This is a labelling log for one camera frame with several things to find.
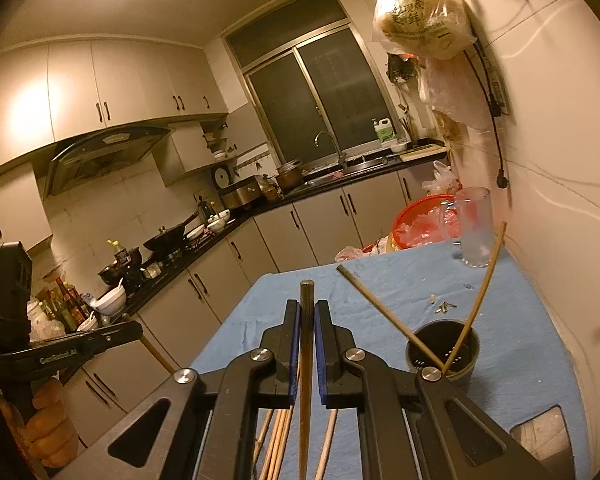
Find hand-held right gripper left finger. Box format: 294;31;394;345
55;300;301;480

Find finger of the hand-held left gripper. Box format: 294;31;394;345
0;320;144;380

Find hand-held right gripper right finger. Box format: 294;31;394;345
315;300;561;480

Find brown wooden chopstick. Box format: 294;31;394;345
137;334;176;376
298;280;315;480
336;264;446;373
442;221;508;375

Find bunch of wooden chopsticks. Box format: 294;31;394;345
252;405;338;480

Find dark chopstick holder cup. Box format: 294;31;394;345
405;319;481;383

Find person's left hand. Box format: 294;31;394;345
0;377;80;472

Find group of sauce bottles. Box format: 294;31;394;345
35;277;92;333

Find white bowl with spoon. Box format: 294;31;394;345
91;285;128;316

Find blue table cloth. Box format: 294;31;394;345
187;245;588;480

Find black cooking pot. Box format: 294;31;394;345
98;247;143;286

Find crumpled plastic food bag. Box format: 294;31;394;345
335;237;396;262

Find small pale scraps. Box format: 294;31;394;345
429;294;457;315

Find grey lower kitchen cabinets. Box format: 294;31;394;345
55;160;453;461

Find black wok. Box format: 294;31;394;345
144;212;201;253

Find black range hood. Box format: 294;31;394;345
42;126;173;197

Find red plastic basket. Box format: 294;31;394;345
392;194;463;251

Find silver toaster oven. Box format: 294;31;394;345
220;180;263;209

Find copper cooking pot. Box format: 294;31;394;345
275;160;306;192

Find steel kitchen sink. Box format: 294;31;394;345
300;157;388;187

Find clear plastic bottle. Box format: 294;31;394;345
439;186;496;268

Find metal sink faucet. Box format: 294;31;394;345
314;130;346;168

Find white upper kitchen cabinets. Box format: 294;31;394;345
0;39;231;261

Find white plastic bag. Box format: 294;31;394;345
431;160;457;194

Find wooden cutting board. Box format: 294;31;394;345
399;144;448;162

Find green detergent bottle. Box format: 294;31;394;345
372;117;397;143

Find kitchen window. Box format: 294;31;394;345
222;0;411;161

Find hanging clear plastic bag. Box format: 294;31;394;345
417;52;496;131

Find dark hanging bag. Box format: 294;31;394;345
387;52;416;83

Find hanging bag of flatbread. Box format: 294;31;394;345
372;0;478;58

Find black cable with plug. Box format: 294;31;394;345
462;42;511;191

